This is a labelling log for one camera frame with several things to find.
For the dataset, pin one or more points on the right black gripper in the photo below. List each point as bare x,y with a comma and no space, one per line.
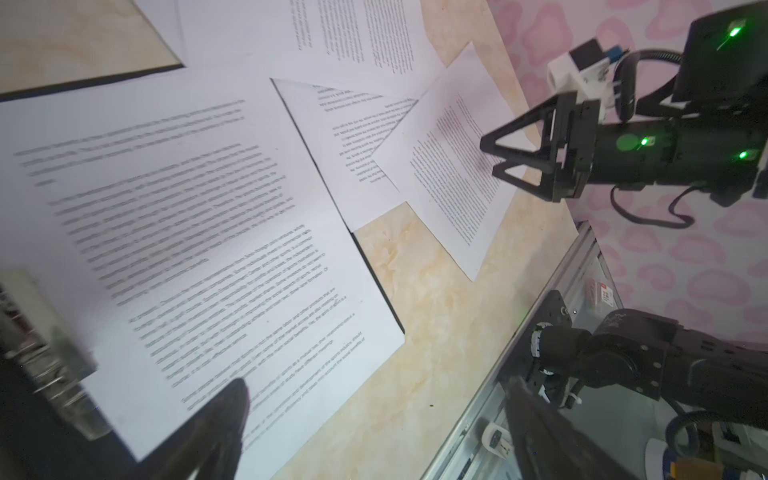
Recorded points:
527,141

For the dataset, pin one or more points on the red white label box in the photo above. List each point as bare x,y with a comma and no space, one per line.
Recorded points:
600,297

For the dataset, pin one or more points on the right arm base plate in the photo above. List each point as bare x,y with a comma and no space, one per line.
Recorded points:
541,349

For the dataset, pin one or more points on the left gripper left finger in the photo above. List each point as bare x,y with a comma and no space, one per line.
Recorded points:
207,446

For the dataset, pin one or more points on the large text sheet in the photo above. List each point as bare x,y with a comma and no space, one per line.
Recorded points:
180,240

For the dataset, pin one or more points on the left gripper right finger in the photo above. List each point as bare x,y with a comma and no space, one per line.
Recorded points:
547,446

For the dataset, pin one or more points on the text paper sheet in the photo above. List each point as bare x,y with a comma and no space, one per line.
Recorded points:
342,129

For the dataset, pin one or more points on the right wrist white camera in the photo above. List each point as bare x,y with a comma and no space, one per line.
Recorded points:
587,70

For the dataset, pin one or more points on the red folder black inside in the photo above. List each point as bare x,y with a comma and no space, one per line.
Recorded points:
36,420

